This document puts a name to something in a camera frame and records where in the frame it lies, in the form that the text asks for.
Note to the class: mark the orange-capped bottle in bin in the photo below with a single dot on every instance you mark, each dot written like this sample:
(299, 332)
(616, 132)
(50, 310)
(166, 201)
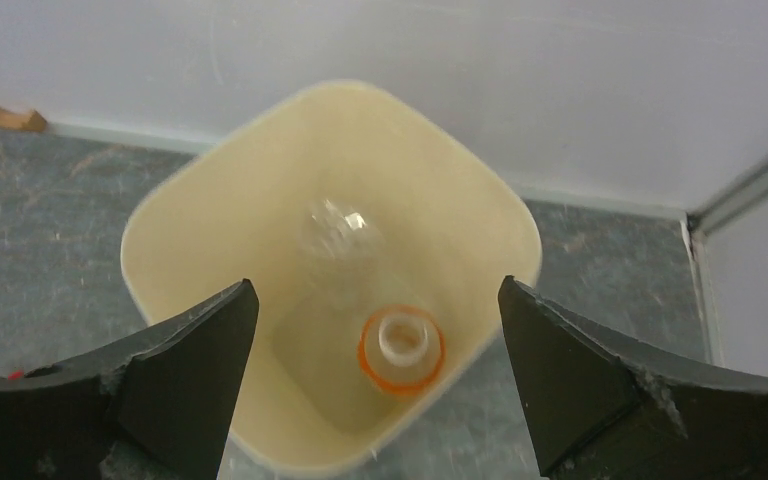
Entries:
(401, 349)

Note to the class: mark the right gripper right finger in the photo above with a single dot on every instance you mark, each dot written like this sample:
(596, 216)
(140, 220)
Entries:
(600, 404)

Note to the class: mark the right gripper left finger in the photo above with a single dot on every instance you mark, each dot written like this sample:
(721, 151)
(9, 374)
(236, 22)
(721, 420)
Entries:
(155, 404)

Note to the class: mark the wooden arch block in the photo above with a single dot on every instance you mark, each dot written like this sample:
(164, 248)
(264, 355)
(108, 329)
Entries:
(28, 121)

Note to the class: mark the beige plastic bin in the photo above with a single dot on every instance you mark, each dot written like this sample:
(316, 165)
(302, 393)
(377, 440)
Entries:
(334, 203)

